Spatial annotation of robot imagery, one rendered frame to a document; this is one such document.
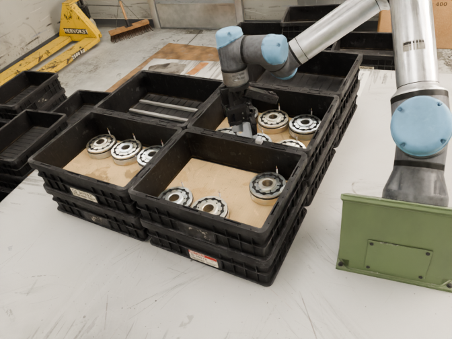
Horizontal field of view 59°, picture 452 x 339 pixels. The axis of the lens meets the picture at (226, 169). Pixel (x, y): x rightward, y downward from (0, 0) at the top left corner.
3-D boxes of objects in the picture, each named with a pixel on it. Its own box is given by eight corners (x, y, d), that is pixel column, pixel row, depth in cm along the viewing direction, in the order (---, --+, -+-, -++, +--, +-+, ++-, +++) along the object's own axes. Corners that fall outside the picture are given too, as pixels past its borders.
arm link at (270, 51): (294, 44, 110) (258, 44, 115) (281, 28, 100) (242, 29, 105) (290, 72, 110) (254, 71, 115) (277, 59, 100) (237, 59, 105)
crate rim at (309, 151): (340, 101, 126) (340, 95, 125) (309, 159, 108) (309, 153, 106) (229, 86, 144) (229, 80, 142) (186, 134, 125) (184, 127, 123)
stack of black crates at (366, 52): (399, 101, 254) (411, 32, 224) (395, 128, 233) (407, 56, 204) (335, 95, 268) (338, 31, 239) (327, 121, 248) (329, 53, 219)
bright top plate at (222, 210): (235, 204, 106) (234, 202, 106) (213, 230, 100) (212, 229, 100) (204, 192, 111) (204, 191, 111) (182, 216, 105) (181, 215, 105)
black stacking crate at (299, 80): (360, 82, 151) (363, 54, 144) (338, 126, 133) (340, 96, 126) (265, 71, 169) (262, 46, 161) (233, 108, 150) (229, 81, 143)
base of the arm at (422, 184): (442, 206, 104) (448, 168, 104) (453, 208, 89) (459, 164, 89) (381, 197, 109) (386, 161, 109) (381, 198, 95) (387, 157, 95)
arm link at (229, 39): (236, 33, 102) (208, 34, 106) (243, 74, 108) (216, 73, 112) (249, 23, 108) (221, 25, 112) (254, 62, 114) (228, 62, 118)
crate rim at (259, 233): (309, 159, 108) (309, 153, 106) (265, 241, 89) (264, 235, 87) (185, 134, 125) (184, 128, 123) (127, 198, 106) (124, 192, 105)
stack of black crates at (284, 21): (347, 66, 296) (351, 3, 266) (339, 89, 274) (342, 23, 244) (291, 63, 311) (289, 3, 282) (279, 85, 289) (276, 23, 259)
